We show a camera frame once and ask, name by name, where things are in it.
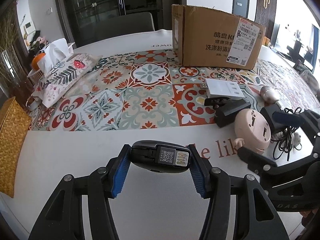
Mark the white fruit basket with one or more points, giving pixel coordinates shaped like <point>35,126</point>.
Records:
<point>37,71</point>

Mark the floral fabric tissue cover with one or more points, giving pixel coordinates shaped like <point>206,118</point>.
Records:
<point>61,70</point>

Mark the patterned tile table runner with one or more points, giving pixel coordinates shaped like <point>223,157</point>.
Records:
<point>150,89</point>

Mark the dark dining chair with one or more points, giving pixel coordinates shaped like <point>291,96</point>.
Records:
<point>124,25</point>

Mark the pink metallic egg-shaped device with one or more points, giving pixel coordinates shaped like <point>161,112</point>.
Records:
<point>269,94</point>

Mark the black small clip device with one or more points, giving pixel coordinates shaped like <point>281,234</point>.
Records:
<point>216,102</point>

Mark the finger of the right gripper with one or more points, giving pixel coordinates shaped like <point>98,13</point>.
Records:
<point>307,120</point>
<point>255,162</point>

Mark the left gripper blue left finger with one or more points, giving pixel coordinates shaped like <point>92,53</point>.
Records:
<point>103,184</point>

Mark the orange fruit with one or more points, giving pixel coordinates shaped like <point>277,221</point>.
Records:
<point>36,59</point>

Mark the white flat adapter box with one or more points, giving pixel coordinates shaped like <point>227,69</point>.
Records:
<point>219,88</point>

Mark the pink round doll head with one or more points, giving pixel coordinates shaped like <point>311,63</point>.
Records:
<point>252,131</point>

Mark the black glass cabinet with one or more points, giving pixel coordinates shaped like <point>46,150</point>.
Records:
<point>82,20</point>

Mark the brown cardboard box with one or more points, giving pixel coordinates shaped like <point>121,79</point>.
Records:
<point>204,37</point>

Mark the black power adapter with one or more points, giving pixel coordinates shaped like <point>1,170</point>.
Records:
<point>226,114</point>

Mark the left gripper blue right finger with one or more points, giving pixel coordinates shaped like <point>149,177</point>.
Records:
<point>214,184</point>

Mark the black USB charger dock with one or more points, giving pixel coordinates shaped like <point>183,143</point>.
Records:
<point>160,157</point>

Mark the glass vase with dried stems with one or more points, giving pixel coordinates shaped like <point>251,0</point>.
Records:
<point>14,81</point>

